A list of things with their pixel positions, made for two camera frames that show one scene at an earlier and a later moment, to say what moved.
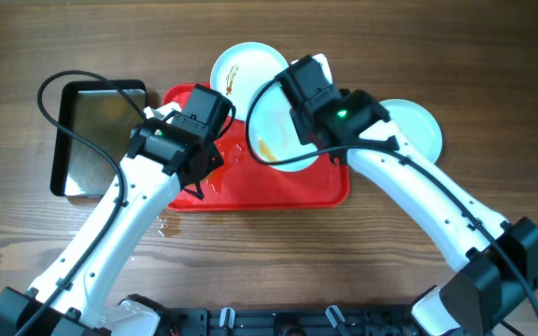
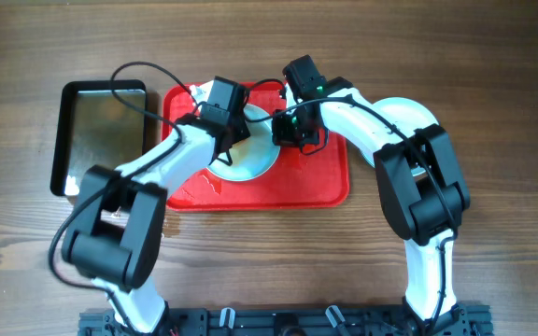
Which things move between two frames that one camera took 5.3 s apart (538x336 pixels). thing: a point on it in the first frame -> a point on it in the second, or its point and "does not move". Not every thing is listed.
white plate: [417, 124] does not move
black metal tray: [100, 114] does not move
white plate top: [241, 69] -> [253, 157]
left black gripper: [199, 177] -> [239, 132]
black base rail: [361, 321] does not move
